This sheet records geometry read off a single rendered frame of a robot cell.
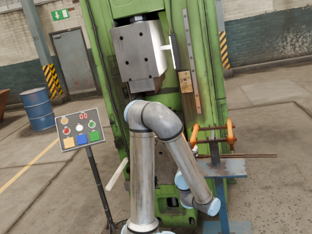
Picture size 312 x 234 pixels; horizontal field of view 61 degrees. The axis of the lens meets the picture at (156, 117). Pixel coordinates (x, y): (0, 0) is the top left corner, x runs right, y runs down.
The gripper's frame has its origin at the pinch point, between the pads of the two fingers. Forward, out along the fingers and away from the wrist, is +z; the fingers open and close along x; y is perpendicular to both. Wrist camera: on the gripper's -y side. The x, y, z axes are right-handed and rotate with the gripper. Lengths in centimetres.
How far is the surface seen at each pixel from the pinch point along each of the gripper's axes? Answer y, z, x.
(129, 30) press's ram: -75, 37, -38
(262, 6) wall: -71, 652, 117
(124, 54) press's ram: -60, 37, -46
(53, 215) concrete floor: 97, 46, -174
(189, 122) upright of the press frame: 5, 52, -9
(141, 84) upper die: -36, 37, -37
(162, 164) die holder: 30, 31, -32
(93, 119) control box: -15, 27, -80
